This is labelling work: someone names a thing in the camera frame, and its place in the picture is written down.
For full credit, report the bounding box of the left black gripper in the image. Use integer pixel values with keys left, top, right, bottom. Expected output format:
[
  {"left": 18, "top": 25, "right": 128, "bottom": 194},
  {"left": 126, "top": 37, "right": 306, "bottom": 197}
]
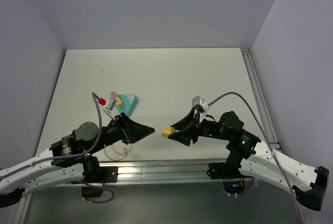
[{"left": 88, "top": 111, "right": 155, "bottom": 154}]

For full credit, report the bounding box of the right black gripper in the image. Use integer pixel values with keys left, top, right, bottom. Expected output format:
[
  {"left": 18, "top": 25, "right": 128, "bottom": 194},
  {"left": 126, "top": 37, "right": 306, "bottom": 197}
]
[{"left": 168, "top": 107, "right": 231, "bottom": 146}]

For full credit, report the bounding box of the yellow cube block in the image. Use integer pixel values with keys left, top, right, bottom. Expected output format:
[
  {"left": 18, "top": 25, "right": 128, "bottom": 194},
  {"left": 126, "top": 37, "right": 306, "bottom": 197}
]
[{"left": 161, "top": 126, "right": 175, "bottom": 138}]

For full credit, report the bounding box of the teal triangular power strip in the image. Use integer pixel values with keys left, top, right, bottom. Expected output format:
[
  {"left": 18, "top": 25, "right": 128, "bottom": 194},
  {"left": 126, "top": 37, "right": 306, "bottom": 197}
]
[{"left": 115, "top": 94, "right": 137, "bottom": 116}]

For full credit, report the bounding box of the pink usb charger plug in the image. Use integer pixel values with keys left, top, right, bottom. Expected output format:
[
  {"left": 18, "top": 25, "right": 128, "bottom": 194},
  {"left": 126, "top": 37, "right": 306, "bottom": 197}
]
[{"left": 110, "top": 91, "right": 119, "bottom": 99}]

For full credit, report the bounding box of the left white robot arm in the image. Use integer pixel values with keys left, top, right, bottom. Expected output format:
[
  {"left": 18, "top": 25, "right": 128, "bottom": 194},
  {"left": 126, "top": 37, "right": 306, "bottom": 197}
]
[{"left": 1, "top": 113, "right": 155, "bottom": 208}]

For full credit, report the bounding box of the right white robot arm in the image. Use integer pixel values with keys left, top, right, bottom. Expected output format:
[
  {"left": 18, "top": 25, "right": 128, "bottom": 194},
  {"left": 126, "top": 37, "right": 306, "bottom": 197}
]
[{"left": 162, "top": 109, "right": 329, "bottom": 211}]

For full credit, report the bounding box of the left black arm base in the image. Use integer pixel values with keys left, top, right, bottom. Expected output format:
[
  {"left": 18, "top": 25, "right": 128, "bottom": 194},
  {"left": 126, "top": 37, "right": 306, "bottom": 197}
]
[{"left": 71, "top": 166, "right": 118, "bottom": 204}]

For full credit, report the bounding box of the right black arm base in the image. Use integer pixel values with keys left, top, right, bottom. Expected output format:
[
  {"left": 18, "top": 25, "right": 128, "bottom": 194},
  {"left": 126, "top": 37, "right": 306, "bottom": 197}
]
[{"left": 206, "top": 162, "right": 255, "bottom": 198}]

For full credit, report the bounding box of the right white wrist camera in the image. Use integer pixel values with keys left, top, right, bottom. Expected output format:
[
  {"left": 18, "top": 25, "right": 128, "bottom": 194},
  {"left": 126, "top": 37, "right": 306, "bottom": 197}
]
[{"left": 192, "top": 96, "right": 209, "bottom": 122}]

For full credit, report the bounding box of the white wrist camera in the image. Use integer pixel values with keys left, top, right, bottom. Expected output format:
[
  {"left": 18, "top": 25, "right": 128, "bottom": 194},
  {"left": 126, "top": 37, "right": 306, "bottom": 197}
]
[
  {"left": 98, "top": 97, "right": 116, "bottom": 120},
  {"left": 192, "top": 96, "right": 209, "bottom": 122}
]

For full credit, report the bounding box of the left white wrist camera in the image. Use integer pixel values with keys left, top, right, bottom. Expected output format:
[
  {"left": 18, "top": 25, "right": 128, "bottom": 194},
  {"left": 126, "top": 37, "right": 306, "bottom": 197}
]
[{"left": 98, "top": 97, "right": 116, "bottom": 120}]

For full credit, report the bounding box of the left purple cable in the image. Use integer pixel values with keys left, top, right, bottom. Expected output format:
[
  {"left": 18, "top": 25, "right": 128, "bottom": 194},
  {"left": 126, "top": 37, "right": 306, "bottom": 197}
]
[{"left": 0, "top": 91, "right": 116, "bottom": 204}]

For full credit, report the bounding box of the purple cable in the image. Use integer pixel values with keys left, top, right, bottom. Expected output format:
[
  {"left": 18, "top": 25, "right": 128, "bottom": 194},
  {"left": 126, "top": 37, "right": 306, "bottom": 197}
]
[
  {"left": 0, "top": 91, "right": 116, "bottom": 204},
  {"left": 208, "top": 91, "right": 301, "bottom": 224}
]

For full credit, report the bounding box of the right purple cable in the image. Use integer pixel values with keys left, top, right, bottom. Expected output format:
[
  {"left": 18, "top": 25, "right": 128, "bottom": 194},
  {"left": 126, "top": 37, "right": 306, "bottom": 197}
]
[{"left": 208, "top": 91, "right": 301, "bottom": 224}]

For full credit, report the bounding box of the aluminium rail frame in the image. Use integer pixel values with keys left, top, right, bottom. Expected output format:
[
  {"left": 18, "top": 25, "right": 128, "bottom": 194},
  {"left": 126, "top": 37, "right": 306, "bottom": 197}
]
[{"left": 14, "top": 48, "right": 294, "bottom": 223}]

